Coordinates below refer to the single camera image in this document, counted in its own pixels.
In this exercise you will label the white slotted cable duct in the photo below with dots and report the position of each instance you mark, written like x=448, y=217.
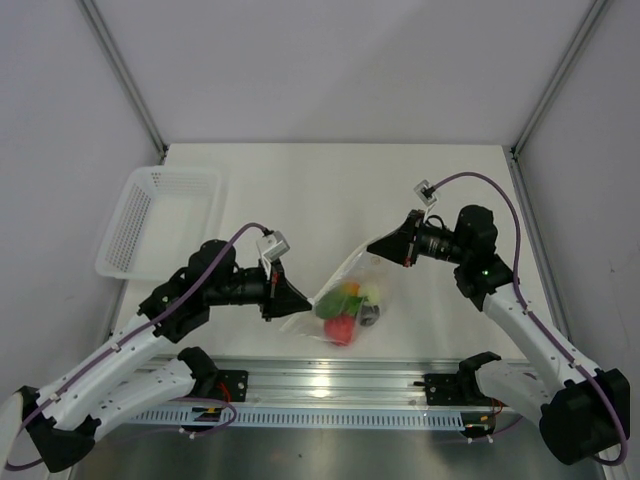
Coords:
x=247, y=416

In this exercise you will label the clear zip top bag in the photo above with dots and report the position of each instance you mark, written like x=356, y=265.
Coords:
x=360, y=266

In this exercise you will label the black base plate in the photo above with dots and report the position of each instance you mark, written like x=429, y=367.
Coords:
x=230, y=386
x=444, y=389

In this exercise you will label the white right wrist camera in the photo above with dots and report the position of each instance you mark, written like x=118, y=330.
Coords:
x=426, y=192

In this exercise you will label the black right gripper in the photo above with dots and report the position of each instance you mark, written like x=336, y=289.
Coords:
x=399, y=246

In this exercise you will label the white perforated plastic basket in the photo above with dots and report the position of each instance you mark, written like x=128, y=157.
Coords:
x=163, y=215

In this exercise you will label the aluminium frame post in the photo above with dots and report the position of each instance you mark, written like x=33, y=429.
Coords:
x=568, y=60
x=113, y=56

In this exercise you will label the red toy tomato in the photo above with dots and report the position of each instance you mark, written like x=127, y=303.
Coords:
x=340, y=330

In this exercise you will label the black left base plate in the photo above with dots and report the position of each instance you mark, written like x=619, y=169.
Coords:
x=230, y=386

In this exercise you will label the aluminium mounting rail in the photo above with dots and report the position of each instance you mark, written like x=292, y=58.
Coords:
x=350, y=382

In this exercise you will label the white toy radish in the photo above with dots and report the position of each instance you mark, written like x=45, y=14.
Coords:
x=360, y=295

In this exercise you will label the orange green toy mango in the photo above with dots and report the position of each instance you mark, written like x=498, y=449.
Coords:
x=331, y=304

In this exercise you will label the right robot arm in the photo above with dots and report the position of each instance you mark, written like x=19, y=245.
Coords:
x=580, y=409

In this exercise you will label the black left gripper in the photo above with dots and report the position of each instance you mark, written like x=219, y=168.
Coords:
x=280, y=297

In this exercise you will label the dark brown toy mushroom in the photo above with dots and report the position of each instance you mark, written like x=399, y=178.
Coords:
x=368, y=315

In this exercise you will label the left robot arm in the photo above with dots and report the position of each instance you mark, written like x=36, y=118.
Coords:
x=172, y=311

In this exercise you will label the right aluminium frame post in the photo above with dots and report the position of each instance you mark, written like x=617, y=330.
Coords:
x=568, y=60

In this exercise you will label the left aluminium frame post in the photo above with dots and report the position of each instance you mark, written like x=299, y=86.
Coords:
x=113, y=56

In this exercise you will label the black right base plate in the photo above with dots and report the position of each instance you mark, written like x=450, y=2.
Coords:
x=444, y=389

